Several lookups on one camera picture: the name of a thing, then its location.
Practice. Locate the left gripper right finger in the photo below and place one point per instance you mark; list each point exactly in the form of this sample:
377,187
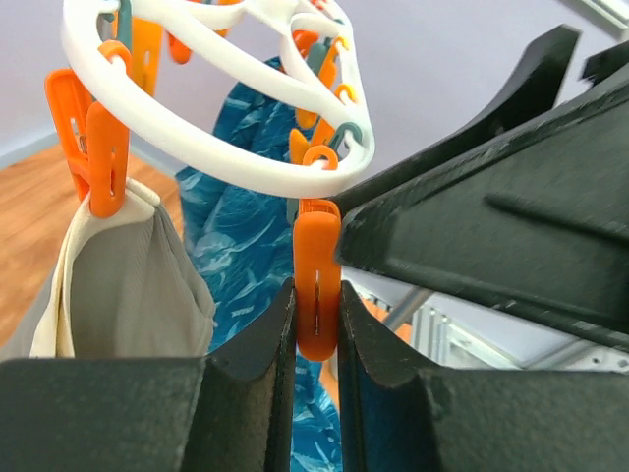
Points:
400,411

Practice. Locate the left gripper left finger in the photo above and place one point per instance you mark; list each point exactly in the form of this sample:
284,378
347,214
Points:
230,410

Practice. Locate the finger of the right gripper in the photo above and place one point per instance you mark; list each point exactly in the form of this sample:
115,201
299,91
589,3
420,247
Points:
530,91
533,223

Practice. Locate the cream beige sock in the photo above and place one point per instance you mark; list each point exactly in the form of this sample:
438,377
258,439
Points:
122,287

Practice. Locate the orange clothes peg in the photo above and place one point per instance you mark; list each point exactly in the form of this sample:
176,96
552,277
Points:
317,277

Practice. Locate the blue patterned cloth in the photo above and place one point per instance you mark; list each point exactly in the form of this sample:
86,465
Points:
240,242

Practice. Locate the orange peg holding sock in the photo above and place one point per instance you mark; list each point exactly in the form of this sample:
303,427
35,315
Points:
95,143

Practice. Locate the aluminium rail frame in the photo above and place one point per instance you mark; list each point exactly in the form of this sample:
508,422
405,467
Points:
462,335

